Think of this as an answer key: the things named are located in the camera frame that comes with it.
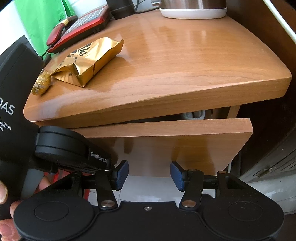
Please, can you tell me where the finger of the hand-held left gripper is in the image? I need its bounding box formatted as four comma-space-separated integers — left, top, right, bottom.
57, 163, 100, 173

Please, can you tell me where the thick white cable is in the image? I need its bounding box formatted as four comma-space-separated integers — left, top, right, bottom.
264, 0, 296, 44

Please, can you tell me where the gold tea packet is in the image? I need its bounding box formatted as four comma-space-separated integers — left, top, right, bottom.
50, 37, 125, 88

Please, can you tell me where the red telephone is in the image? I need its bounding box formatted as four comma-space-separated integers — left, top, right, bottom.
46, 5, 112, 54

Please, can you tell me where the deep wooden drawer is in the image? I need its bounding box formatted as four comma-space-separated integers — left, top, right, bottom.
69, 118, 253, 176

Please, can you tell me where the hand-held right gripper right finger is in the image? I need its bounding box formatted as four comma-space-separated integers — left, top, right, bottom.
170, 161, 245, 212

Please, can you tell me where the glass electric kettle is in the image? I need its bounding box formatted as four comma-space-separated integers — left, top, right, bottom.
151, 0, 228, 19

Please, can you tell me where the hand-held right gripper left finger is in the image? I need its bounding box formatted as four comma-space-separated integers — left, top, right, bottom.
68, 160, 129, 211

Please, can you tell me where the gold foil ball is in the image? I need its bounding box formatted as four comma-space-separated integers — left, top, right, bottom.
32, 70, 52, 96

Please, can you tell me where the black thermos bottle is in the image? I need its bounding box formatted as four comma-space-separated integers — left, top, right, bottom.
106, 0, 135, 20

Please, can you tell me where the black coiled phone cord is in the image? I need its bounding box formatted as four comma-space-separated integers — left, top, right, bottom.
39, 45, 55, 65

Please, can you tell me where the dark wooden cabinet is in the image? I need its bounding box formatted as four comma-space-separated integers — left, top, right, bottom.
227, 0, 296, 216

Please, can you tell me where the folded white cloth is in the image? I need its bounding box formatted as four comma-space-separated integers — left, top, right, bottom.
181, 111, 206, 120

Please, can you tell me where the person's left hand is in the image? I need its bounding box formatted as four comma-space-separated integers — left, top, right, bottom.
0, 176, 51, 241

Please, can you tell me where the wooden nightstand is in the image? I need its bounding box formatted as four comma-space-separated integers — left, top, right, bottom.
23, 9, 292, 129

